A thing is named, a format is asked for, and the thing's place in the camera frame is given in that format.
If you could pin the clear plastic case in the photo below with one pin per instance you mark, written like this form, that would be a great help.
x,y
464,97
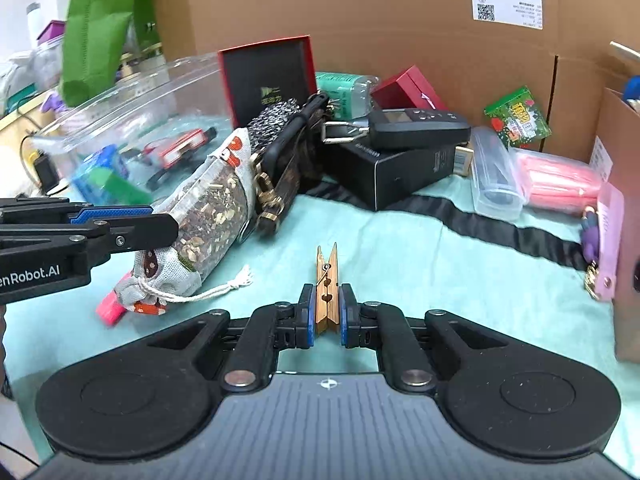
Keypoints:
x,y
495,180

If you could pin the black ribbon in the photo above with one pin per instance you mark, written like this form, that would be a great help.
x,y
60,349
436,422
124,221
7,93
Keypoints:
x,y
450,217

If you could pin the black charger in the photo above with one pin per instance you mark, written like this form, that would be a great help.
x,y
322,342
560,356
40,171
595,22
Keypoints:
x,y
46,172

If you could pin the wooden clothespin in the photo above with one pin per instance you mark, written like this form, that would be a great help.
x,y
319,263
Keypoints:
x,y
327,305

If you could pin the black handheld device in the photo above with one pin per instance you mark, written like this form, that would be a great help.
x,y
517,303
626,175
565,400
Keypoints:
x,y
415,127

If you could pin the blue box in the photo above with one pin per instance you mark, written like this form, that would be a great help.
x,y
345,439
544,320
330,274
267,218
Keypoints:
x,y
100,162

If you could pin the red gift box black lining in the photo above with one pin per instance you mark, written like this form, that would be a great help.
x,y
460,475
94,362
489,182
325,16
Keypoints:
x,y
265,80

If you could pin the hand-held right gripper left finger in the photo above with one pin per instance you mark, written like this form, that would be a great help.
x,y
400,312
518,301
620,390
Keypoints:
x,y
310,317

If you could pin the teal cloth covered desktop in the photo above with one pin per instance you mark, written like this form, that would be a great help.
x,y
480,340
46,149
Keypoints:
x,y
425,275

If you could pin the clear plastic container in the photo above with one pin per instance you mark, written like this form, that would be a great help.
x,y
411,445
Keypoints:
x,y
150,105

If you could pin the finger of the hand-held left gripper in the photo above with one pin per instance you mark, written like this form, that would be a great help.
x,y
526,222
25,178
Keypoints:
x,y
112,212
145,232

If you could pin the small red box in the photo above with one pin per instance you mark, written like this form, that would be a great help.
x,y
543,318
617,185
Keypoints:
x,y
400,90

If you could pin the green box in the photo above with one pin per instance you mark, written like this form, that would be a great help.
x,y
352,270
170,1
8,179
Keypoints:
x,y
122,190

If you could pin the green labelled bottle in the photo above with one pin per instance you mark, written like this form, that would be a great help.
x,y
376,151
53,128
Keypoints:
x,y
345,90

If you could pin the green snack packet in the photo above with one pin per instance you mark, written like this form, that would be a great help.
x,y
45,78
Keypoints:
x,y
517,117

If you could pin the purple box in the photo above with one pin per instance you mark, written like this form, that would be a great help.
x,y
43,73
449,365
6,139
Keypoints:
x,y
51,32

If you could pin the cloth sachet of dried grains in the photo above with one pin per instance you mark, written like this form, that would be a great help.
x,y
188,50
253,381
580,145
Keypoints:
x,y
210,210

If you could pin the large cardboard box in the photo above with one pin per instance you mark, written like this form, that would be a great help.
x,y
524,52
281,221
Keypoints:
x,y
400,20

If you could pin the small beige box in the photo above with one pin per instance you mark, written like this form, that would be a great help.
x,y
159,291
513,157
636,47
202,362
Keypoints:
x,y
462,160

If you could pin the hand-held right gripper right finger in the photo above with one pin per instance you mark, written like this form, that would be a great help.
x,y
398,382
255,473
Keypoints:
x,y
345,320

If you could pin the pink tube packet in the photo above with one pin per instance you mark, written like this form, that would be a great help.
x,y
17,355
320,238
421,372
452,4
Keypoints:
x,y
555,180

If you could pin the black cardboard box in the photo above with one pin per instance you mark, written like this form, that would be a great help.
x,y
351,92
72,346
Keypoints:
x,y
390,170

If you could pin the black patterned handbag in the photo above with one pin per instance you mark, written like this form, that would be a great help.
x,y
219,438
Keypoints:
x,y
279,192

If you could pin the pink highlighter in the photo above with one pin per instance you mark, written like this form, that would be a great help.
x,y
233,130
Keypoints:
x,y
110,310

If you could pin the red card box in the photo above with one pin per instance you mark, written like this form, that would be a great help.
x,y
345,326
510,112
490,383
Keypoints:
x,y
185,147

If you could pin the white shipping label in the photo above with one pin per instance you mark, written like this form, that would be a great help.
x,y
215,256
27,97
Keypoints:
x,y
507,7

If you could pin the small cardboard box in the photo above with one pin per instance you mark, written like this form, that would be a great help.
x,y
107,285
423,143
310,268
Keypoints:
x,y
625,335

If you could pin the pink tag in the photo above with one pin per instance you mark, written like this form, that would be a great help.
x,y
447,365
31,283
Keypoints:
x,y
610,240

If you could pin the green bag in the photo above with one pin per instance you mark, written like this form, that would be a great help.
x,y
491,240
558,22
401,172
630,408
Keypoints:
x,y
95,35

